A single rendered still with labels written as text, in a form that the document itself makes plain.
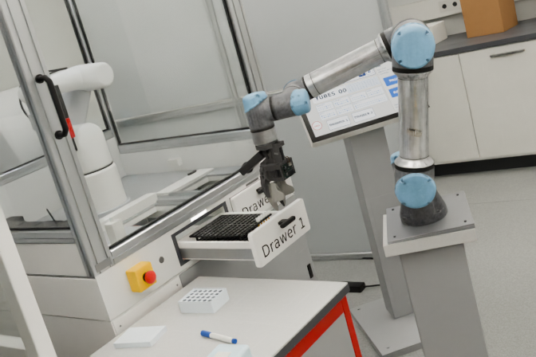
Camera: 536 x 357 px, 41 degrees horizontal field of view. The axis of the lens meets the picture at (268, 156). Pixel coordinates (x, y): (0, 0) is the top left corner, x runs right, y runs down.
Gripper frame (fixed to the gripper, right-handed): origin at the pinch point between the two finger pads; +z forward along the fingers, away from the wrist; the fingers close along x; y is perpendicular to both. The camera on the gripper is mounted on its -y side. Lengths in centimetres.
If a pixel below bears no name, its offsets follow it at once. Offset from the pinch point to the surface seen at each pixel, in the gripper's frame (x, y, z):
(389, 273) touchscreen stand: 91, -20, 71
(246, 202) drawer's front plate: 24.0, -32.5, 7.6
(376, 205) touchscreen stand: 92, -19, 38
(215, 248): -12.1, -19.3, 9.0
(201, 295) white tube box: -27.8, -15.5, 17.0
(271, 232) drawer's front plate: -5.3, -1.2, 7.0
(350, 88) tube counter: 95, -19, -15
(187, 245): -11.8, -31.4, 8.0
